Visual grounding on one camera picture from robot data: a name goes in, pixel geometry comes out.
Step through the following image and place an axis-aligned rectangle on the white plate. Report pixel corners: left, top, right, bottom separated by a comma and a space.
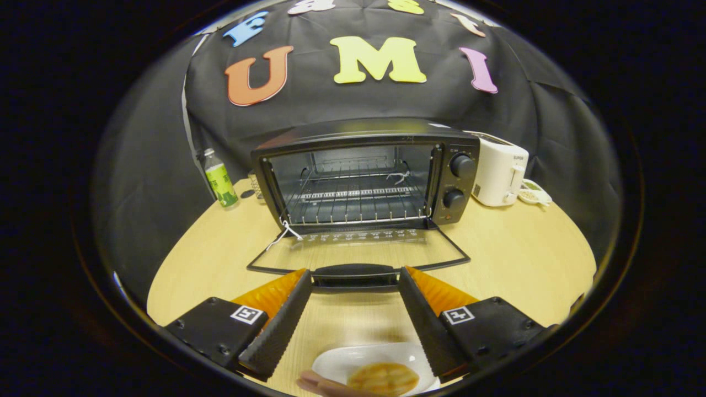
312, 342, 442, 396

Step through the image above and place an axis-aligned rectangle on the black toaster oven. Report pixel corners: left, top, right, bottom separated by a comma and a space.
247, 117, 482, 293

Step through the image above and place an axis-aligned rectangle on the golden bread bun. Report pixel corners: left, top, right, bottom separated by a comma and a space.
347, 362, 420, 396

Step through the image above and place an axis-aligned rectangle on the small white snack dish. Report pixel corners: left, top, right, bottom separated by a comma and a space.
518, 178, 553, 207

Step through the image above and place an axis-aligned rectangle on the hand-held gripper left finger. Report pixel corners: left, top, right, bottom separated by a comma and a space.
164, 269, 313, 382

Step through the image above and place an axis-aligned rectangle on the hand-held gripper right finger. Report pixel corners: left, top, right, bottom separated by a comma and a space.
397, 266, 555, 385

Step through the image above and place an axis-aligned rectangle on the green label drink bottle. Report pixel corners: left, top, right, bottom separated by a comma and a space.
202, 148, 241, 209

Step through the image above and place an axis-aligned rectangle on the white pop-up toaster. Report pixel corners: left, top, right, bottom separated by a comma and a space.
466, 131, 530, 208

